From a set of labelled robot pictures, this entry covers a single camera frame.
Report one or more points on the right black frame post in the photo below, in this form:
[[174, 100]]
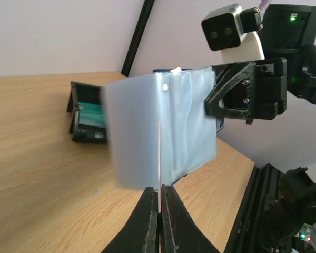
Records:
[[137, 36]]

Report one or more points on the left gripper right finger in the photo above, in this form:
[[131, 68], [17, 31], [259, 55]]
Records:
[[179, 232]]

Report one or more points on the black bin right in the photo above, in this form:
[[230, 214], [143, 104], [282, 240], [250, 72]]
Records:
[[85, 93]]

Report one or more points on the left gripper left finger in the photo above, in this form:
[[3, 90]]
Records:
[[139, 234]]

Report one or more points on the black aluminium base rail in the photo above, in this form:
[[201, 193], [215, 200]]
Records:
[[274, 208]]

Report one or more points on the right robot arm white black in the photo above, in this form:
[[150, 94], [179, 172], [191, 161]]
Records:
[[267, 51]]

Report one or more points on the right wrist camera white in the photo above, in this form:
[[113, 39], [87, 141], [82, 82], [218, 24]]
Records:
[[234, 32]]

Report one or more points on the red credit card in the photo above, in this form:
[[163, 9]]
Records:
[[159, 186]]

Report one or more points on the blue leather card holder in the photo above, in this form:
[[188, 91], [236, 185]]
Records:
[[188, 135]]

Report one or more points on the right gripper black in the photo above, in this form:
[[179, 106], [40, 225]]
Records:
[[252, 91]]

